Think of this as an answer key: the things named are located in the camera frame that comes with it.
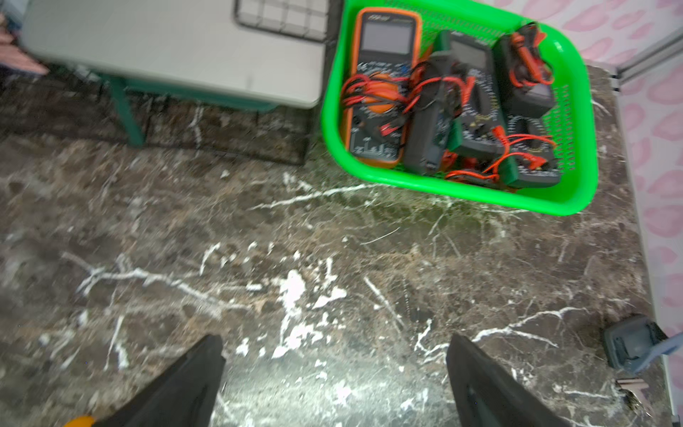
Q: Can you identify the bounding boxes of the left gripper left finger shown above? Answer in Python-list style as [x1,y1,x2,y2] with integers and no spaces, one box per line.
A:
[94,334,224,427]

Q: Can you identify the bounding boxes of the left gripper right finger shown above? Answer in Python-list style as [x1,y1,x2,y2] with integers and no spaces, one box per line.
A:
[446,334,568,427]

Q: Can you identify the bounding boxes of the yellow multimeter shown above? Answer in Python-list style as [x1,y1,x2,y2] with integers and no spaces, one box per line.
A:
[64,416,96,427]

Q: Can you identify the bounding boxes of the green plastic basket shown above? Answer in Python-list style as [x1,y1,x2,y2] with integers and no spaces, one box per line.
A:
[320,1,599,216]

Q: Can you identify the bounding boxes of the small dark multimeter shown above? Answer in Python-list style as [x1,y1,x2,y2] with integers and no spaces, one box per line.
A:
[493,21,556,118]
[403,51,464,175]

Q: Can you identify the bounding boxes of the large green multimeter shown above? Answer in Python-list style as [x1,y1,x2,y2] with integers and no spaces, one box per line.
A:
[433,30,503,160]

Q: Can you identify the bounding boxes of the orange wide multimeter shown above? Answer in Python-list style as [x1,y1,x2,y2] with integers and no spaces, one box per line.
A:
[340,7,423,168]

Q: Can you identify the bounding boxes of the pink notebook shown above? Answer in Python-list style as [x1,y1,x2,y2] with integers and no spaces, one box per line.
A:
[1,14,49,76]

